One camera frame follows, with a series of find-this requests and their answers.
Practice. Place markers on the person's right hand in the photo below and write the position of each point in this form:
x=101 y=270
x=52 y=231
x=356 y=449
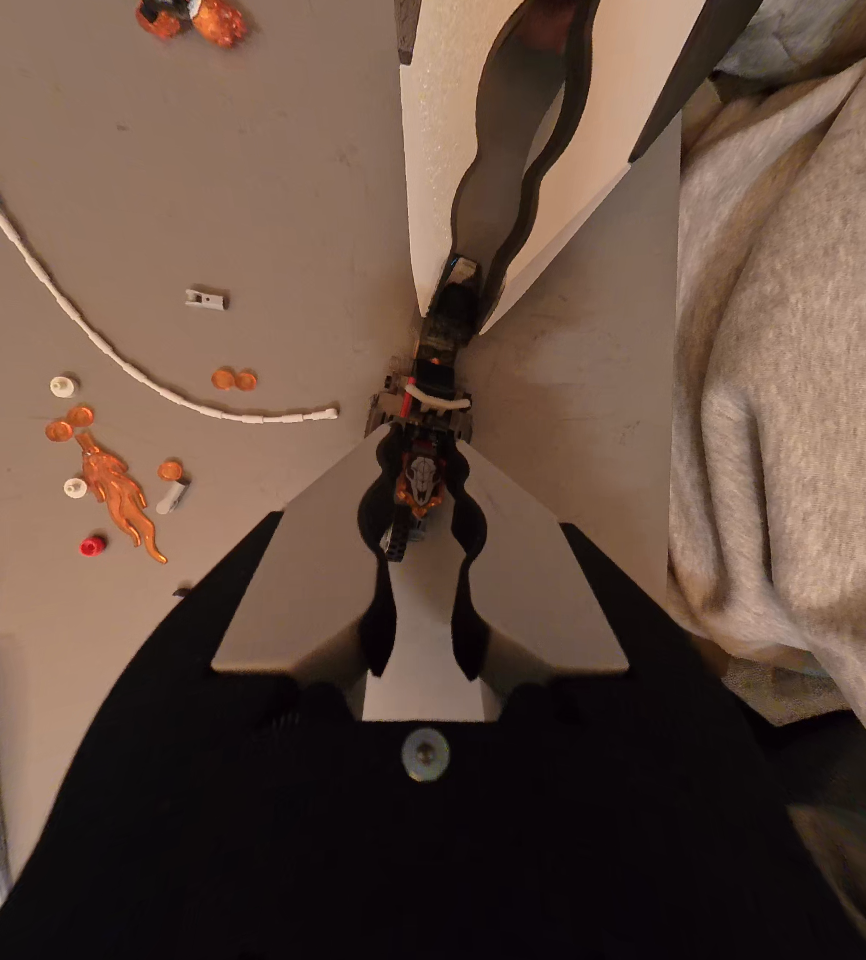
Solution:
x=549 y=19

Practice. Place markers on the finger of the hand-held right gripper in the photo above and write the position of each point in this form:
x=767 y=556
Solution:
x=440 y=112
x=605 y=112

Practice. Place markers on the black flame-head lego minifigure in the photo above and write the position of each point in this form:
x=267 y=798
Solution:
x=215 y=19

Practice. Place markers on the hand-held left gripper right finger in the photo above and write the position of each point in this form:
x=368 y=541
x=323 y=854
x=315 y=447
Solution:
x=545 y=600

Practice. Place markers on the red round lego stud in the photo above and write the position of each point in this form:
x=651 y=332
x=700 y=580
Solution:
x=92 y=546

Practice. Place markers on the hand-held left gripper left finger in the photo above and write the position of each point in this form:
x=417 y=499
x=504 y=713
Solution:
x=298 y=600

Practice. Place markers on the orange skull lego piece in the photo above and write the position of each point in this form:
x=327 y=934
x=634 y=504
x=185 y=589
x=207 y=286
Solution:
x=421 y=476

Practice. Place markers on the white round lego stud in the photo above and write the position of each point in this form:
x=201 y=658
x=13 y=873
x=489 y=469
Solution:
x=63 y=386
x=75 y=487

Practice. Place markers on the light grey lego pin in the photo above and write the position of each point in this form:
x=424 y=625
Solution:
x=170 y=499

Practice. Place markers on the large orange lego flame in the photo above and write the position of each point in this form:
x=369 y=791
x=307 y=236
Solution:
x=114 y=487

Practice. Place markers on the light grey lego clip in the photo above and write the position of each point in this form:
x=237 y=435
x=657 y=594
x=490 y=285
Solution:
x=206 y=299

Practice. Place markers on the black lego motorcycle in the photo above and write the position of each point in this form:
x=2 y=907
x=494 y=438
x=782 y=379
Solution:
x=433 y=375

